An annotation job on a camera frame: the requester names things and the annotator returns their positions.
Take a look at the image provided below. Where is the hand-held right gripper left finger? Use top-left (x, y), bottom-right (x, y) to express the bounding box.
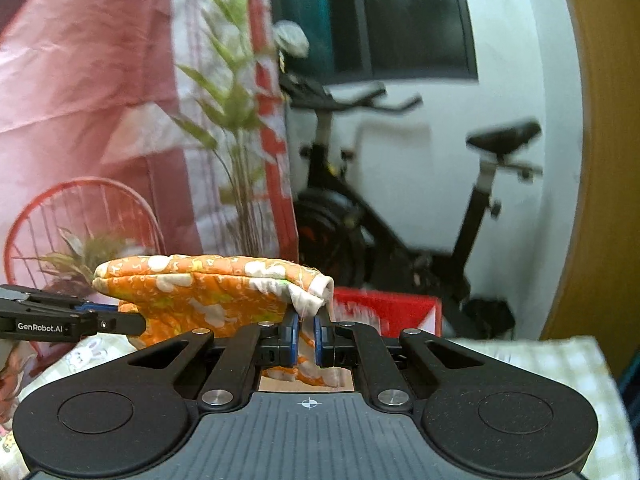
top-left (127, 308), bottom-right (301, 409)

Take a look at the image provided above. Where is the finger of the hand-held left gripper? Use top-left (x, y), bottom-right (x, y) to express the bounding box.
top-left (96, 312), bottom-right (147, 337)
top-left (0, 284), bottom-right (118, 315)

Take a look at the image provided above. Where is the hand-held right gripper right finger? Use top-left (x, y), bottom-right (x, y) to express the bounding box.
top-left (312, 313), bottom-right (487, 409)

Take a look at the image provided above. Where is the red cardboard box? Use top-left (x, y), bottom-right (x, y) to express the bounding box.
top-left (332, 287), bottom-right (442, 339)

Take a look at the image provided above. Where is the orange printed quilted cloth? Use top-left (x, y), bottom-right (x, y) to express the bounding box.
top-left (92, 254), bottom-right (335, 389)

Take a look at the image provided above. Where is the black exercise bike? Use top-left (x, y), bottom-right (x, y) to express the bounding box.
top-left (279, 75), bottom-right (546, 342)

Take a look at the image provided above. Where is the red printed backdrop cloth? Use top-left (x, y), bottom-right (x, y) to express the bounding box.
top-left (0, 0), bottom-right (302, 307)

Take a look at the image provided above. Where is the green checked bunny tablecloth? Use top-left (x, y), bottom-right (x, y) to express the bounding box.
top-left (0, 332), bottom-right (632, 480)

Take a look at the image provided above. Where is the dark window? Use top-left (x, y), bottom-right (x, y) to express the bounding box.
top-left (269, 0), bottom-right (479, 84)

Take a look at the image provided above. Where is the wooden door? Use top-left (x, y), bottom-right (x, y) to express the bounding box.
top-left (539, 0), bottom-right (640, 347)

